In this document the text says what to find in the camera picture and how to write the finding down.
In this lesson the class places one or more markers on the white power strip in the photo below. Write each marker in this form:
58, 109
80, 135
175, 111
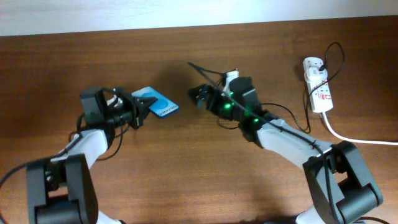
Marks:
318, 92

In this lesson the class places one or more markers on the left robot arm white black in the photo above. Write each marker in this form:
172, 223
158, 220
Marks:
59, 187

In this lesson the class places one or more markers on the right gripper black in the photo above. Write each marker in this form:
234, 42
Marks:
210, 99

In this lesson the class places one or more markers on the blue Galaxy smartphone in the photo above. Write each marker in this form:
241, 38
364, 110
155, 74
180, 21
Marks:
163, 107

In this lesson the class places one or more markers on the white charger plug adapter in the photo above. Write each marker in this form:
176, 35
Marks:
313, 74

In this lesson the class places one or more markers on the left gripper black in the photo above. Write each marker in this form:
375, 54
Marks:
138, 111

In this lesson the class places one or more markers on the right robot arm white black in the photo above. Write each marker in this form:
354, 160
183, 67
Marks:
341, 186

